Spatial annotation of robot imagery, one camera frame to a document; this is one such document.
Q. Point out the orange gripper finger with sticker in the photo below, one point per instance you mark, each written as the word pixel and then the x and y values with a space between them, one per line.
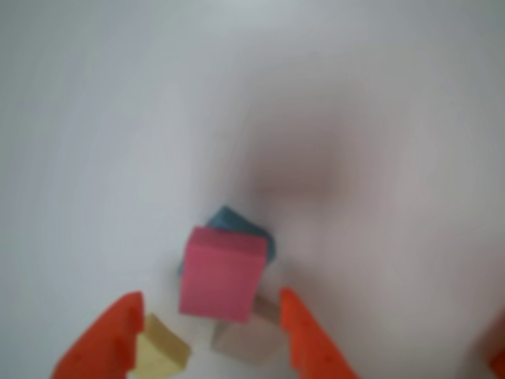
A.
pixel 106 343

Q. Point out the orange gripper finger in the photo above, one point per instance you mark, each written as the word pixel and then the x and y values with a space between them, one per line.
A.
pixel 311 347

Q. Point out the pink foam cuboid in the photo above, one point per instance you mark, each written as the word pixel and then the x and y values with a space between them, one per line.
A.
pixel 221 272

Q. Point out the yellow foam cuboid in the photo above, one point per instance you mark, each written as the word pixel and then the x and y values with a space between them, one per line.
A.
pixel 158 355

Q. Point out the cream foam cuboid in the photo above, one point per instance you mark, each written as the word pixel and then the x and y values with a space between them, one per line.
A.
pixel 244 341

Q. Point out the blue foam cuboid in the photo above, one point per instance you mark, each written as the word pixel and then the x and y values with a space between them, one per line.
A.
pixel 233 223

